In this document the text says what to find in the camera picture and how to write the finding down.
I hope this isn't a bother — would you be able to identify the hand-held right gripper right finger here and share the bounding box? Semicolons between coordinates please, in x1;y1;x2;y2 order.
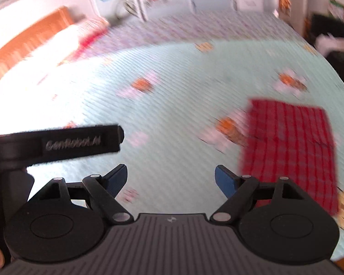
211;165;307;224

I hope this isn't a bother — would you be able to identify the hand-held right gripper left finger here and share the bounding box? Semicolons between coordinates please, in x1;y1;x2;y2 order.
31;164;134;224

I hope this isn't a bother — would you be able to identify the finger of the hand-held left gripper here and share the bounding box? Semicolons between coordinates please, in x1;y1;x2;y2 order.
103;124;125;154

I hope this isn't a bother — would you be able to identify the red plaid shirt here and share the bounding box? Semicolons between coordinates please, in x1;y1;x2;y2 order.
237;99;341;216

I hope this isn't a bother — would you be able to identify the bee print quilt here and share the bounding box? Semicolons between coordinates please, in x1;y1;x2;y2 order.
0;38;344;264

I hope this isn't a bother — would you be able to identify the red cloth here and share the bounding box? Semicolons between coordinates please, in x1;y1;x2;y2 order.
75;33;104;55

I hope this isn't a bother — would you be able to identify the rolled floral duvet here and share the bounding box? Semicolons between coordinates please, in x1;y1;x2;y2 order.
6;16;109;72

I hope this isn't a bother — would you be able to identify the wooden headboard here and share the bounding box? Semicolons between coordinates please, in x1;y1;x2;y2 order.
0;6;75;91

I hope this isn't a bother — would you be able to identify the white electric fan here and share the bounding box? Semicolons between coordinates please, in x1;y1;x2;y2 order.
115;0;144;20

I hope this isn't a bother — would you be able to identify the frog print blanket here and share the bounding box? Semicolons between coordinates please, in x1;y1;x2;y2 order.
83;8;316;55

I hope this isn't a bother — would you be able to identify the white cloth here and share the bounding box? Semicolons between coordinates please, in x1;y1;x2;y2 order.
315;34;344;56

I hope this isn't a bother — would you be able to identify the black chair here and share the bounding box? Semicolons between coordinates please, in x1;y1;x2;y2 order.
308;14;344;92

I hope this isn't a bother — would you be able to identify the white door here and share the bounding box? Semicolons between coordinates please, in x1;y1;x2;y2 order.
281;0;310;35

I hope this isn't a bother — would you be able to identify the green cardboard box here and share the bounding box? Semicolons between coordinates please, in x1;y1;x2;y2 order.
328;0;344;23

